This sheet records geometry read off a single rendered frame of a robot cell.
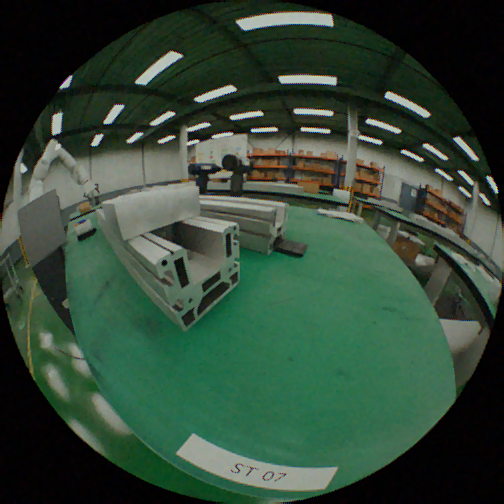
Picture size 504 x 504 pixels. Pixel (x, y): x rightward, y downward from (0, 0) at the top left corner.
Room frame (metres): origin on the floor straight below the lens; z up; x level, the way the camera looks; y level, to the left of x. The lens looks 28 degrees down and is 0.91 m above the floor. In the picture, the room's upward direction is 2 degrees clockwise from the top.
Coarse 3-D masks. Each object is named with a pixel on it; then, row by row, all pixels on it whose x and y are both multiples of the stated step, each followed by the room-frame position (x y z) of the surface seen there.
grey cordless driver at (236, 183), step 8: (224, 160) 0.50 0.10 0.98; (232, 160) 0.49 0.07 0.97; (240, 160) 0.52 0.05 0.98; (248, 160) 0.58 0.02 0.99; (224, 168) 0.50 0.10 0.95; (232, 168) 0.50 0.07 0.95; (240, 168) 0.53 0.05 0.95; (248, 168) 0.58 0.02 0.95; (232, 176) 0.53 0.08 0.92; (240, 176) 0.54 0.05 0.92; (232, 184) 0.52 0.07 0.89; (240, 184) 0.54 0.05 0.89; (232, 192) 0.53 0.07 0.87; (240, 192) 0.54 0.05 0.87
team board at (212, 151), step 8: (232, 136) 3.55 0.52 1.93; (240, 136) 3.47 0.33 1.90; (200, 144) 3.94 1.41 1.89; (208, 144) 3.83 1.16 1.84; (216, 144) 3.73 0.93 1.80; (224, 144) 3.64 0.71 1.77; (232, 144) 3.55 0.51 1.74; (240, 144) 3.47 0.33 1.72; (200, 152) 3.94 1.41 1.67; (208, 152) 3.83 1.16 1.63; (216, 152) 3.73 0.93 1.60; (224, 152) 3.64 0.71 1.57; (232, 152) 3.55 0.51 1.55; (240, 152) 3.47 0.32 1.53; (200, 160) 3.93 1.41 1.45; (208, 160) 3.83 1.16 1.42; (216, 160) 3.73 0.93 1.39; (216, 176) 3.73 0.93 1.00; (224, 176) 3.63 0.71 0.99
